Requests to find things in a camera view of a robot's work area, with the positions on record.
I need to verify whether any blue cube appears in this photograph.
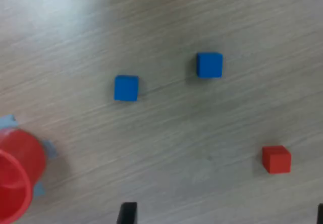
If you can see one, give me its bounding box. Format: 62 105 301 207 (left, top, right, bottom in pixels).
196 52 224 79
114 75 139 101

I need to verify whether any red plastic cup bin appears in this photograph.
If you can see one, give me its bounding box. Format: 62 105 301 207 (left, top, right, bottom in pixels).
0 129 47 224

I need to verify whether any red cube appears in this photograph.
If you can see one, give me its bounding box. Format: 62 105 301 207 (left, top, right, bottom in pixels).
261 145 292 175

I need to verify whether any light blue tape piece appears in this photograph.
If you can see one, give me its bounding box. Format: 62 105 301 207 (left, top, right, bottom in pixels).
42 140 58 159
32 181 46 200
0 115 18 130

